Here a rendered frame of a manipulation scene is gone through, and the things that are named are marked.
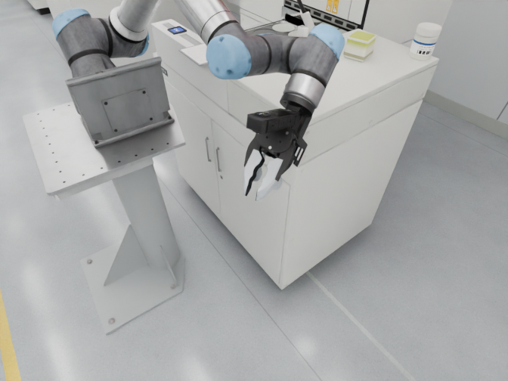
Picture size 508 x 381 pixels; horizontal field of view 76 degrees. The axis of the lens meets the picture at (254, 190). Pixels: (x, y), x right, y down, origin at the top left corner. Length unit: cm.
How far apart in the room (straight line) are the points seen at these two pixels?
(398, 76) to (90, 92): 89
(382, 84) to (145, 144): 73
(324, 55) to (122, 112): 62
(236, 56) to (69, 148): 68
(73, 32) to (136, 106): 26
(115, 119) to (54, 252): 110
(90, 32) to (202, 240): 110
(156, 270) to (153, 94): 93
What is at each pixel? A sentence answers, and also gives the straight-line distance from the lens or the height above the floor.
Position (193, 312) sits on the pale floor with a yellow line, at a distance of 158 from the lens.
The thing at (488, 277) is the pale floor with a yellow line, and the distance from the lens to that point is 200.
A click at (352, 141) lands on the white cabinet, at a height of 80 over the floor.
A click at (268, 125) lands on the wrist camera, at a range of 56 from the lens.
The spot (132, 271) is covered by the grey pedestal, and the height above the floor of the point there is 2.
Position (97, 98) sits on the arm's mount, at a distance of 102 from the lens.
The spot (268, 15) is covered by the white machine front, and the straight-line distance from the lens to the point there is 187.
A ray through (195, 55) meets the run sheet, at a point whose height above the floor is 97.
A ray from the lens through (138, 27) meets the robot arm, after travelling 115.
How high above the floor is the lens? 143
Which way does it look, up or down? 46 degrees down
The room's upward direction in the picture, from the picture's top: straight up
